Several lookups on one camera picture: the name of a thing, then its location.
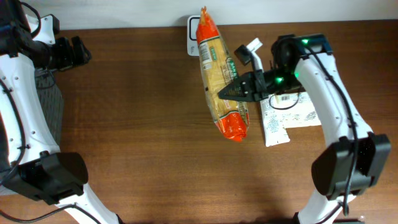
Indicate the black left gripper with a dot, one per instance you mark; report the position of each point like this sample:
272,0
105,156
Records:
72,52

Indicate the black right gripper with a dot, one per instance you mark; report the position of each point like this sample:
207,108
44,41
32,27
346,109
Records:
258,87

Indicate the orange pasta package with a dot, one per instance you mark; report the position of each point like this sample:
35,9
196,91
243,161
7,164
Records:
217,71

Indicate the white tube with cork cap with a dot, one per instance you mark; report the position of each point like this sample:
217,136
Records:
274,130

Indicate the cream yellow snack bag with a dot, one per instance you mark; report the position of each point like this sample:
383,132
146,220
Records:
289,111

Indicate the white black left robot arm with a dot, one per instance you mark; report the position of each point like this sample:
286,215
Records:
32,163

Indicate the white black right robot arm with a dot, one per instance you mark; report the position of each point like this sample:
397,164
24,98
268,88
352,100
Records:
354,157

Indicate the white black barcode scanner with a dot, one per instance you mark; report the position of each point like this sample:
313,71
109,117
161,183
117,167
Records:
192,24

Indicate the dark grey plastic basket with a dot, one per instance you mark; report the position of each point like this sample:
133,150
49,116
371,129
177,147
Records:
51,101

